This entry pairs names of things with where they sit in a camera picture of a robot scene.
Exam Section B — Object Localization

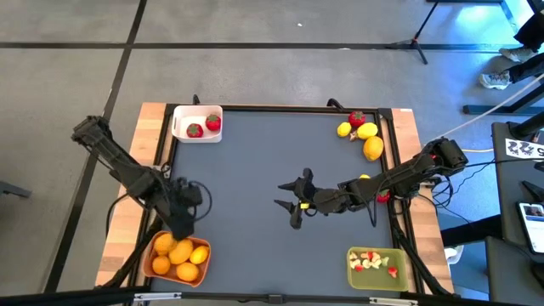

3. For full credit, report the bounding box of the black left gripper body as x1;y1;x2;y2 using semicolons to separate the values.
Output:
159;178;204;220

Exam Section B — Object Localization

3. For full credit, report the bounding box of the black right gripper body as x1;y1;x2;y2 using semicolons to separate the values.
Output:
290;168;352;230

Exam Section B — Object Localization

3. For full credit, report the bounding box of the orange plastic basket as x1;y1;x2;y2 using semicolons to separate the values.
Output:
142;230;213;288

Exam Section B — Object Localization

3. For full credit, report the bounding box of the white plastic basket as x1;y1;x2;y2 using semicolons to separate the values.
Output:
171;104;224;145

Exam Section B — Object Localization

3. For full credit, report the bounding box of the green plastic basket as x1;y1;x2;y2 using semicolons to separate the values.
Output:
346;246;410;292

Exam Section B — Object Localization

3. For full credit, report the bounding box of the black horizontal beam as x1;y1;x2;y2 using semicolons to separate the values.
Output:
0;285;544;306

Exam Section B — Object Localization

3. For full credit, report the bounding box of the white plastic object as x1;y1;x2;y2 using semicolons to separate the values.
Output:
443;245;464;264

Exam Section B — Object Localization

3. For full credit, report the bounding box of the grey furniture foot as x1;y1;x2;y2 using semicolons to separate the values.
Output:
0;180;33;200

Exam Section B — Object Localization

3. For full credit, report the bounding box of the black tripod stand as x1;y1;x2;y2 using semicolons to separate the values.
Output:
384;0;441;65

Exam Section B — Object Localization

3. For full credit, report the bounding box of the black desk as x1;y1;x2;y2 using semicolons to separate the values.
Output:
484;121;544;306

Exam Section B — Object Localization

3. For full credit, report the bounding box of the black desk foot bar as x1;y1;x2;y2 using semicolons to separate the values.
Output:
462;82;544;116

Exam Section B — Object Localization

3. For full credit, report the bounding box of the white printed sheet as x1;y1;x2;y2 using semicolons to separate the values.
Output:
504;138;544;161

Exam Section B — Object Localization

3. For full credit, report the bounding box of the person's shoe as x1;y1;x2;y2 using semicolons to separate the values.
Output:
479;70;512;91
498;46;537;64

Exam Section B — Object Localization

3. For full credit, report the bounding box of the smartphone with lit screen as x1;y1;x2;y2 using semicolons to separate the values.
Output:
515;201;544;256

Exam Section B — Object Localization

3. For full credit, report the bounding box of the black pole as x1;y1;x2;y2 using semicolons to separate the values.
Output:
507;110;544;139

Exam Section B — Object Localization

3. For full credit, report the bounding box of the person's leg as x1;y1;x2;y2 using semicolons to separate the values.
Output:
513;12;544;52
507;53;544;84

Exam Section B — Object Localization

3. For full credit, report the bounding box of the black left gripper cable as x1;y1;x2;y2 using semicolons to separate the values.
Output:
186;180;213;222

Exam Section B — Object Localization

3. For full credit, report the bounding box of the black arm base cable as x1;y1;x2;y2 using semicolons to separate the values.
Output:
105;193;131;239

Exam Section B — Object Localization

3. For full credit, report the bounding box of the silver metal bracket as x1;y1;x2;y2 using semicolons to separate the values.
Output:
133;292;183;303
368;297;420;306

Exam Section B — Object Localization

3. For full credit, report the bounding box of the thin black cable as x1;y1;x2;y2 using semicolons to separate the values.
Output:
465;156;544;171

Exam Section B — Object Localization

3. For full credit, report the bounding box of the beige cable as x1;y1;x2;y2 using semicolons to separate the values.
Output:
433;72;544;141

